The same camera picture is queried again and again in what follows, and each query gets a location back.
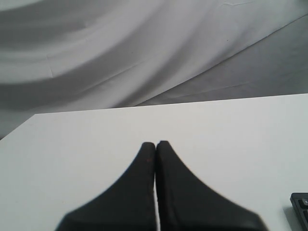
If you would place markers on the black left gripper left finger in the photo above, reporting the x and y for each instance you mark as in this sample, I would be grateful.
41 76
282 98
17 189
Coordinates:
127 205

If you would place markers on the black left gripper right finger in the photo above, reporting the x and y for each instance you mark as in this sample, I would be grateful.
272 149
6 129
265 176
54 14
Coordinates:
185 203

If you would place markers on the black acer keyboard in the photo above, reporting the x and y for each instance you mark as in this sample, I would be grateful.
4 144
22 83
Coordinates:
300 205

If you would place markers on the grey backdrop cloth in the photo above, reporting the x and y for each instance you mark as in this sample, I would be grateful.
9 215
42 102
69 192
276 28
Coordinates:
73 55

